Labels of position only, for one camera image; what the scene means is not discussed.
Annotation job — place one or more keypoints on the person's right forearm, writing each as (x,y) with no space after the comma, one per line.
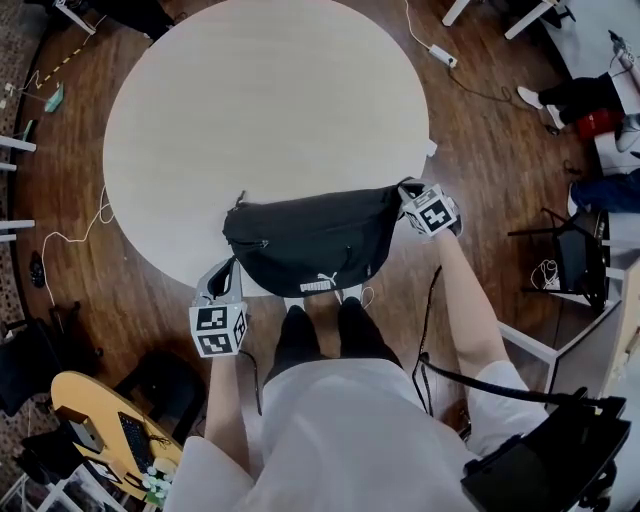
(472,310)

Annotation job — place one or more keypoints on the black Puma waist bag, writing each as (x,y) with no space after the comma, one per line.
(310,240)

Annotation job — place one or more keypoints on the black framed printed card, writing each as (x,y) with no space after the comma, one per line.
(108,472)

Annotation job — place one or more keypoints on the person's left forearm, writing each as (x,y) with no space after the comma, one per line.
(225,410)

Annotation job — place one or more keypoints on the red box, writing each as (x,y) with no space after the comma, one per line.
(600,125)

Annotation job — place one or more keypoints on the black chest-mounted device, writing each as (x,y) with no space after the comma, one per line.
(550,460)

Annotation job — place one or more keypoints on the black round stool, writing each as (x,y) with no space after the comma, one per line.
(165,385)

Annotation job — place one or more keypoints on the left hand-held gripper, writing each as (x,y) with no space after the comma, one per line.
(217,327)

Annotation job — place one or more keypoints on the dark desk with white frame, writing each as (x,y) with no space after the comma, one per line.
(585,340)

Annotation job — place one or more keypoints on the round wooden side table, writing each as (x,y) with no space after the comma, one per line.
(107,405)

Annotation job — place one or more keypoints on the green floor item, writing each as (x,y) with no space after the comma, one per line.
(54,99)

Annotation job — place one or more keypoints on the small white side table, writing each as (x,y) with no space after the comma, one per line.
(15,145)

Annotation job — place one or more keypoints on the black metal chair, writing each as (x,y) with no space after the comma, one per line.
(577,255)

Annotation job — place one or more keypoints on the person's white shoe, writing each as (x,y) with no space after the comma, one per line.
(352,292)
(295,303)

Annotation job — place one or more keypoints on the round white table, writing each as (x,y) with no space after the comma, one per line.
(260,110)

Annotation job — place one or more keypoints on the black swivel chair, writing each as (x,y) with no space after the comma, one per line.
(30,360)

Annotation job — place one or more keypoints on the white flower plant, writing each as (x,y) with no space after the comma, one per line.
(159,482)

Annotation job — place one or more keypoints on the rectangular wooden desk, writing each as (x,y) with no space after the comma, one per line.
(520,12)

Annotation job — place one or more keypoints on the person's black trousers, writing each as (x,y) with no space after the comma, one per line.
(360,335)

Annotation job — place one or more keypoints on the person's white shirt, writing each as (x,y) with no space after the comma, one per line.
(350,440)

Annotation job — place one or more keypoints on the black keyboard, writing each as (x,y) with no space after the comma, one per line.
(135,442)

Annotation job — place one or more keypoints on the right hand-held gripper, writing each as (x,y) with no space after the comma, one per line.
(434,216)

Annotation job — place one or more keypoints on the small grey computer box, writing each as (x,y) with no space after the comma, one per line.
(82,432)

